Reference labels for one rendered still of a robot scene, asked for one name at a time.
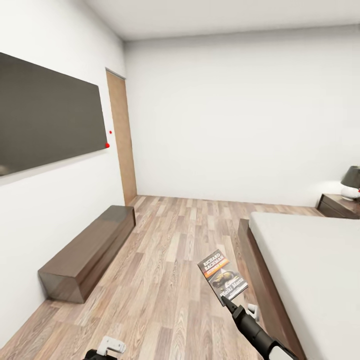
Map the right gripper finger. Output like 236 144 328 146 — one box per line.
221 295 238 314

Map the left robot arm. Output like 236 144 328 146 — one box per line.
83 336 126 360

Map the hardback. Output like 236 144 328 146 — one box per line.
198 249 249 307

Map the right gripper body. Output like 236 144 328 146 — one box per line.
232 305 264 347

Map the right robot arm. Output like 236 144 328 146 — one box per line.
221 295 300 360

